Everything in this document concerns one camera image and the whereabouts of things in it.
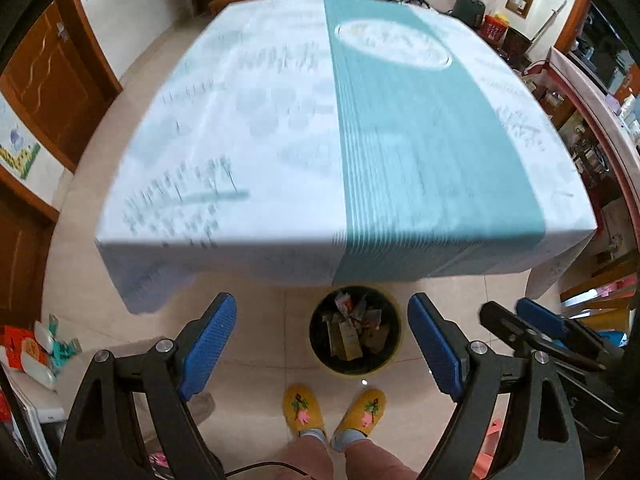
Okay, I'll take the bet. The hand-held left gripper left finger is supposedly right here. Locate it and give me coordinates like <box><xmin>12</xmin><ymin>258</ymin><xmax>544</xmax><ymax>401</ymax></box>
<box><xmin>57</xmin><ymin>292</ymin><xmax>237</xmax><ymax>480</ymax></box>

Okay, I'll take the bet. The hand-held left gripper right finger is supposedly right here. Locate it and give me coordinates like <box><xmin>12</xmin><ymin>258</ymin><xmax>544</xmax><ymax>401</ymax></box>
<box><xmin>407</xmin><ymin>294</ymin><xmax>586</xmax><ymax>480</ymax></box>

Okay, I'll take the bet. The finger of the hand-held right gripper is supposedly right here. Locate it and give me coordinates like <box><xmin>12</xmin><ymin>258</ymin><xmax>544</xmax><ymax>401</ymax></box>
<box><xmin>480</xmin><ymin>301</ymin><xmax>608</xmax><ymax>373</ymax></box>
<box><xmin>516</xmin><ymin>298</ymin><xmax>626</xmax><ymax>363</ymax></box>

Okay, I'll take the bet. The black lined waste bin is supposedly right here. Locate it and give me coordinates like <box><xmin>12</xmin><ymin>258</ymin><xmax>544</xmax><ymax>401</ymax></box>
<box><xmin>307</xmin><ymin>287</ymin><xmax>403</xmax><ymax>377</ymax></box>

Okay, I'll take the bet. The yellow carton box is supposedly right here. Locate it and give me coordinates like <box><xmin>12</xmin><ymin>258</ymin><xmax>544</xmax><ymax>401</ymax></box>
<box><xmin>325</xmin><ymin>317</ymin><xmax>363</xmax><ymax>361</ymax></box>

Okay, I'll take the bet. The yellow embroidered slipper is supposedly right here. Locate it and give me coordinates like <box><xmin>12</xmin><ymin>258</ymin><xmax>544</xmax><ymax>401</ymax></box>
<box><xmin>332</xmin><ymin>387</ymin><xmax>387</xmax><ymax>443</ymax></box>
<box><xmin>282</xmin><ymin>384</ymin><xmax>327</xmax><ymax>438</ymax></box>

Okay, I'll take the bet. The red plastic object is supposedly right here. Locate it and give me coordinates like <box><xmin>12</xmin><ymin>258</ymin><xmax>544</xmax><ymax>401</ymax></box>
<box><xmin>475</xmin><ymin>417</ymin><xmax>506</xmax><ymax>471</ymax></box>

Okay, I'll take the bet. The person's right leg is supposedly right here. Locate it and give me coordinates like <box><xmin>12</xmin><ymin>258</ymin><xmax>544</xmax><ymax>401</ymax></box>
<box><xmin>332</xmin><ymin>430</ymin><xmax>418</xmax><ymax>480</ymax></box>

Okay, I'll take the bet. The person's leg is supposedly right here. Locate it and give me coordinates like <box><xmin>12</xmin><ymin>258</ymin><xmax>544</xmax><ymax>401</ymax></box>
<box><xmin>282</xmin><ymin>432</ymin><xmax>335</xmax><ymax>480</ymax></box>
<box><xmin>332</xmin><ymin>430</ymin><xmax>418</xmax><ymax>480</ymax></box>

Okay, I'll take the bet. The teal white packet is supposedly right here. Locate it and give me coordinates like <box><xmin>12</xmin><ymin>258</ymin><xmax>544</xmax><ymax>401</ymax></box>
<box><xmin>47</xmin><ymin>315</ymin><xmax>83</xmax><ymax>368</ymax></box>

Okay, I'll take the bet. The person's left leg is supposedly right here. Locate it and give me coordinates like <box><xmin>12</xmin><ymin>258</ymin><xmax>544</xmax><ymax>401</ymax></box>
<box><xmin>282</xmin><ymin>432</ymin><xmax>335</xmax><ymax>480</ymax></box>

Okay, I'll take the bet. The white oval container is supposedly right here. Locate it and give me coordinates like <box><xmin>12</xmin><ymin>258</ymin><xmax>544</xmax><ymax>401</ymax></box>
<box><xmin>34</xmin><ymin>321</ymin><xmax>56</xmax><ymax>353</ymax></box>
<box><xmin>22</xmin><ymin>350</ymin><xmax>58</xmax><ymax>391</ymax></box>

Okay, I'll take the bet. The brown wooden door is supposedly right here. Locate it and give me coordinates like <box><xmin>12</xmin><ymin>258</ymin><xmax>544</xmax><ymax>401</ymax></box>
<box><xmin>0</xmin><ymin>0</ymin><xmax>123</xmax><ymax>173</ymax></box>
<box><xmin>0</xmin><ymin>180</ymin><xmax>61</xmax><ymax>331</ymax></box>

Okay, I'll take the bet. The teal white printed tablecloth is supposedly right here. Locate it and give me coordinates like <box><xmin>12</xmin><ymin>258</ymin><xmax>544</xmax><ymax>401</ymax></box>
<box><xmin>95</xmin><ymin>0</ymin><xmax>598</xmax><ymax>316</ymax></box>

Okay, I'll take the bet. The red basket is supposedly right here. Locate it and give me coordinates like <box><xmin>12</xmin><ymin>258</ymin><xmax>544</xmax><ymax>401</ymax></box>
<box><xmin>481</xmin><ymin>14</ymin><xmax>511</xmax><ymax>43</ymax></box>

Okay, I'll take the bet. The black box appliance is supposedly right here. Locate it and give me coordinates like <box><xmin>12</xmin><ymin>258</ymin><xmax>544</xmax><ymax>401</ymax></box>
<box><xmin>452</xmin><ymin>0</ymin><xmax>488</xmax><ymax>23</ymax></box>

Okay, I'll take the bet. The black cable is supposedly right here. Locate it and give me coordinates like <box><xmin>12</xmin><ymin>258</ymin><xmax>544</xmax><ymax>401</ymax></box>
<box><xmin>220</xmin><ymin>462</ymin><xmax>311</xmax><ymax>480</ymax></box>

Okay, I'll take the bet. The wall poster height chart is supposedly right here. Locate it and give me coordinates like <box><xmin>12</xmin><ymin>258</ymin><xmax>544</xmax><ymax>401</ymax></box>
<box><xmin>0</xmin><ymin>125</ymin><xmax>43</xmax><ymax>181</ymax></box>

